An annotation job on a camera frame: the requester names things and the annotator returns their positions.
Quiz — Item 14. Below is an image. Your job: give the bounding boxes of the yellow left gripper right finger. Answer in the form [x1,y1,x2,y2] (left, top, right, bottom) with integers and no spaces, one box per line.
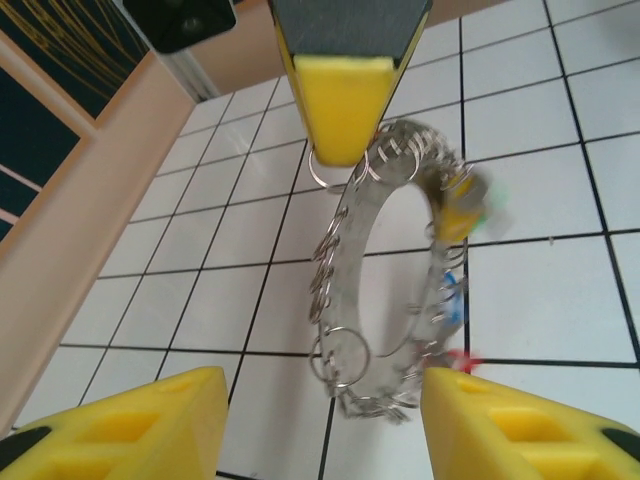
[422,367,640,480]

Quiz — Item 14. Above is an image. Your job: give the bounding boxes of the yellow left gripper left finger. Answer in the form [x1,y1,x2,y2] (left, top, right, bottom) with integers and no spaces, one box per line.
[0,365,229,480]

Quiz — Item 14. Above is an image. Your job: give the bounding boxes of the large keyring with small rings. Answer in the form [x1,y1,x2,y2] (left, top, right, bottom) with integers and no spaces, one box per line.
[305,117,481,426]

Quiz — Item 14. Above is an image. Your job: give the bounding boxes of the red key tag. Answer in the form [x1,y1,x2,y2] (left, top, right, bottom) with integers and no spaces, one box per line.
[447,348,485,374]

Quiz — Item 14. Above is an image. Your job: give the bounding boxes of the yellow key head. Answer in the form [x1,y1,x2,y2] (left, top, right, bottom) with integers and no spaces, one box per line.
[438,178,482,245]

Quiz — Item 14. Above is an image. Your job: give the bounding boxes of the blue key tag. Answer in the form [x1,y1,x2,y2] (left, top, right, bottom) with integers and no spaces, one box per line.
[439,271,467,325]

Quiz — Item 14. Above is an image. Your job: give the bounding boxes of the green key tag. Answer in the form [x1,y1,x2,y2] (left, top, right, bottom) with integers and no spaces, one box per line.
[474,185,507,232]

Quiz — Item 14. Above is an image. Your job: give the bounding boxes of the aluminium frame post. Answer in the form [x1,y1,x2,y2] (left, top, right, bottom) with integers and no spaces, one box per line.
[158,47,217,103]

